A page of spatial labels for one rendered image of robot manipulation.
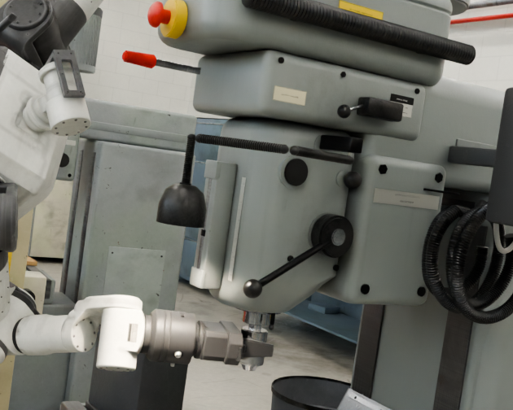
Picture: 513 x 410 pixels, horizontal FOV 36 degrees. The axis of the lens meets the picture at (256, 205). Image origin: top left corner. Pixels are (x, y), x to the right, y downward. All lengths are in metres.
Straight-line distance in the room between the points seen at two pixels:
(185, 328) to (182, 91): 10.00
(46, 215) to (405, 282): 8.49
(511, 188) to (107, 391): 1.05
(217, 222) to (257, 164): 0.12
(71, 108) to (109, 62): 9.53
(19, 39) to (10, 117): 0.18
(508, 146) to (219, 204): 0.46
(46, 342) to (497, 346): 0.81
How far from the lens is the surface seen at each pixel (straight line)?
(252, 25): 1.17
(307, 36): 1.22
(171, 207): 1.14
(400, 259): 1.39
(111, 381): 1.85
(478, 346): 1.50
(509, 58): 6.73
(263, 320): 1.36
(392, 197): 1.35
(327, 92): 1.26
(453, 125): 1.45
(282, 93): 1.21
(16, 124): 1.38
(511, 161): 1.24
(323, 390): 3.68
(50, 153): 1.39
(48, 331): 1.41
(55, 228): 9.79
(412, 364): 1.61
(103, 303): 1.34
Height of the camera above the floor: 1.55
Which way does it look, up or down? 3 degrees down
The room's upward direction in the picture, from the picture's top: 8 degrees clockwise
